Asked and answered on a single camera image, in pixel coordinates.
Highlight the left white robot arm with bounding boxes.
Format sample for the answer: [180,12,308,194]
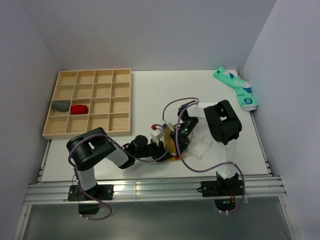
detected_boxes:
[66,127,171,200]

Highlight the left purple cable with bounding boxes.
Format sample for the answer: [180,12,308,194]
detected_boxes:
[67,124,172,221]

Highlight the aluminium rail frame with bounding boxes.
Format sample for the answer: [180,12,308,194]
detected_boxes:
[14,70,301,240]

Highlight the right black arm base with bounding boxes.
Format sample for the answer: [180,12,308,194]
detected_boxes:
[197,178,245,214]

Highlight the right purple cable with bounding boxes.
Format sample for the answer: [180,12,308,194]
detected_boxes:
[161,97,247,214]

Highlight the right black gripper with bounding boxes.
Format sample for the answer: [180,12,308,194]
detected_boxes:
[170,116,200,157]

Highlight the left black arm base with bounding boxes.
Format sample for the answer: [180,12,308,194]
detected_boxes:
[67,184,114,215]

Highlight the yellow sock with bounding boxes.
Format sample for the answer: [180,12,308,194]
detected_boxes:
[160,129,185,162]

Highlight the wooden compartment tray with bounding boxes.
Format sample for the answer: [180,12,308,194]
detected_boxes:
[42,68,132,140]

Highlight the mint green patterned sock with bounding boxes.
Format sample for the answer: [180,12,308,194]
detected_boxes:
[213,66,258,112]

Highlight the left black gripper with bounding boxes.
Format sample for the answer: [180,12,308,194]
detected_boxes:
[134,137,172,163]

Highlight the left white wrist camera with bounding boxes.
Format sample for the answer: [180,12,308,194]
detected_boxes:
[150,124,165,145]

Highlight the rolled red sock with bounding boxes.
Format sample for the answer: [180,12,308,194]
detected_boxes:
[70,104,89,115]

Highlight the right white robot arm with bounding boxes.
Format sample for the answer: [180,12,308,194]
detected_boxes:
[172,99,244,195]

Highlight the purple cable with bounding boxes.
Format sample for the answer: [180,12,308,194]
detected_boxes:
[161,97,247,214]
[67,124,172,221]

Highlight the rolled grey sock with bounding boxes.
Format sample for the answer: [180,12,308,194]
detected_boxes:
[51,100,71,112]

